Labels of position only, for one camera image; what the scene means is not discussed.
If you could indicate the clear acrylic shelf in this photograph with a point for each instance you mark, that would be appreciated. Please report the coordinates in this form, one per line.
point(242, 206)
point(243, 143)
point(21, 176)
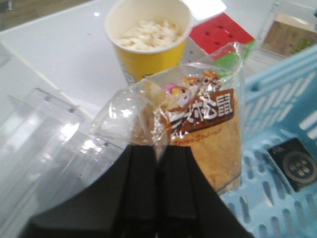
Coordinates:
point(304, 9)
point(45, 159)

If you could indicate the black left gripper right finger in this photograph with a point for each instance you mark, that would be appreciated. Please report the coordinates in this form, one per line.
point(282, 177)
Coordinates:
point(176, 201)

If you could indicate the clear acrylic right shelf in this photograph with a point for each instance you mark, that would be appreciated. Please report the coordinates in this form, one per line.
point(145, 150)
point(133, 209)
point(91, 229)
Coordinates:
point(304, 9)

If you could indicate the light blue plastic basket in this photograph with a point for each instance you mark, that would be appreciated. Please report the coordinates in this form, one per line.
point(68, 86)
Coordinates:
point(281, 104)

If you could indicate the small yellow snack box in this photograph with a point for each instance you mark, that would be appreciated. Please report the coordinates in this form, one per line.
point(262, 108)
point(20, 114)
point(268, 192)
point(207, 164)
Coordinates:
point(288, 35)

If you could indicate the clear acrylic left shelf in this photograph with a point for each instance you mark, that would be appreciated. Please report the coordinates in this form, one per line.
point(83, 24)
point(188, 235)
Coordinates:
point(45, 159)

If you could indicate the packaged bread clear wrapper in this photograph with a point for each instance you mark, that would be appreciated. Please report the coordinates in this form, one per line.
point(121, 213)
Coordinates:
point(197, 105)

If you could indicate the red green puzzle cube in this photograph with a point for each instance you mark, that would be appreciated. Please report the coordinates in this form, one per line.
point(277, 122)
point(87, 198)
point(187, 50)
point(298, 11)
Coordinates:
point(219, 40)

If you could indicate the yellow paper popcorn cup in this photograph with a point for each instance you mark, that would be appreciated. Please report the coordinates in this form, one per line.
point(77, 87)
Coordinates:
point(125, 14)

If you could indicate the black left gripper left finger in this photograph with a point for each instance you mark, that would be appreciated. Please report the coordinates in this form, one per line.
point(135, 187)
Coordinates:
point(140, 197)

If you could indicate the black tissue pack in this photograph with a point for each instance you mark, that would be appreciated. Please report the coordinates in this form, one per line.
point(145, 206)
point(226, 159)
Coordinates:
point(294, 164)

